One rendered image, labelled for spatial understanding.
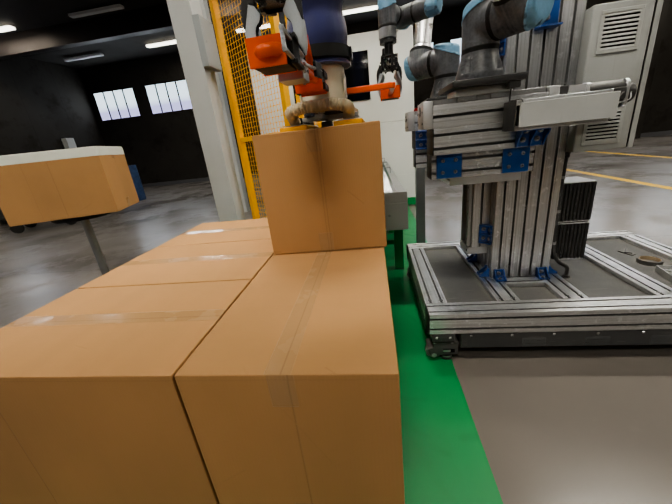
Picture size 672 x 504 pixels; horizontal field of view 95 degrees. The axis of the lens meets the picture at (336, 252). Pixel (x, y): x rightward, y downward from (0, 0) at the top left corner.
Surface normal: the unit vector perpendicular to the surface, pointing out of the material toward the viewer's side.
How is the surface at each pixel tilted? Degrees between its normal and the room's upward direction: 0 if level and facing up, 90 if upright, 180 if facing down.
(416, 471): 0
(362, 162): 90
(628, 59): 90
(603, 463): 0
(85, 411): 90
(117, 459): 90
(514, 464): 0
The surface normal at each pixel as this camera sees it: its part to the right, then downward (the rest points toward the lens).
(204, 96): -0.11, 0.35
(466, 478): -0.11, -0.93
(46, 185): 0.24, 0.31
